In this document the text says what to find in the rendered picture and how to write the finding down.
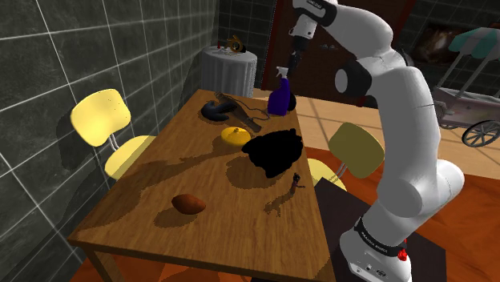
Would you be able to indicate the round table with white cloth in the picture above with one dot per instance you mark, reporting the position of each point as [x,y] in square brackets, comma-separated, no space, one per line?
[228,72]

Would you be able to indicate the wooden table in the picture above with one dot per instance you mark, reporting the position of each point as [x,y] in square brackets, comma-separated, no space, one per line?
[234,218]

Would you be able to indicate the small dark figure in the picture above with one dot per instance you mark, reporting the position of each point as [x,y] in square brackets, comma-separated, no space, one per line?
[296,180]

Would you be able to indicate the dark wall picture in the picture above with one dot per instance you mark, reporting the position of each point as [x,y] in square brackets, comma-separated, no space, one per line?
[437,45]

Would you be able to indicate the dark red door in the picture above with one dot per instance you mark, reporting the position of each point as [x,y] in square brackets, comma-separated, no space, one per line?
[324,66]

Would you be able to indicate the yellow chair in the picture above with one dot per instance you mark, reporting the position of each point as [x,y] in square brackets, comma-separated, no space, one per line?
[100,116]
[356,150]

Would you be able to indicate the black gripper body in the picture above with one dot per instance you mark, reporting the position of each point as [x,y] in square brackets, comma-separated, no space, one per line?
[300,45]

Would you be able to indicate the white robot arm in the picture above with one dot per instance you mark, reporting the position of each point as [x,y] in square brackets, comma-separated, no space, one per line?
[406,117]

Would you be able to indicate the cart with teal canopy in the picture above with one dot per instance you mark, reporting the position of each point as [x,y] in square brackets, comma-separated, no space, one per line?
[468,105]

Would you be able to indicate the large black lumpy object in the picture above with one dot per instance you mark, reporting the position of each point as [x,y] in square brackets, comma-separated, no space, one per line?
[275,152]

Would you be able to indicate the black round object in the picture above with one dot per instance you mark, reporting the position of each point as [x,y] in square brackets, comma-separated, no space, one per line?
[292,103]

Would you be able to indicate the dark blue curved object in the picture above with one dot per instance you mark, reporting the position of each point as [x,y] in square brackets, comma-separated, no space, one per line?
[214,111]

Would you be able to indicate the dark robot stand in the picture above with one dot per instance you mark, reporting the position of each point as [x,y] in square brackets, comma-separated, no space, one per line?
[343,211]

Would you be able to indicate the brown potato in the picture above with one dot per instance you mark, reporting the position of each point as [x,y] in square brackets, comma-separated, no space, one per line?
[188,204]

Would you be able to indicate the yellow domed lid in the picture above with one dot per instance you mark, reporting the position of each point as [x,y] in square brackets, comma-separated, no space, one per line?
[235,136]

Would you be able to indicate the purple spray bottle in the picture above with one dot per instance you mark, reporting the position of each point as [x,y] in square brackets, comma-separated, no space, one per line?
[279,99]

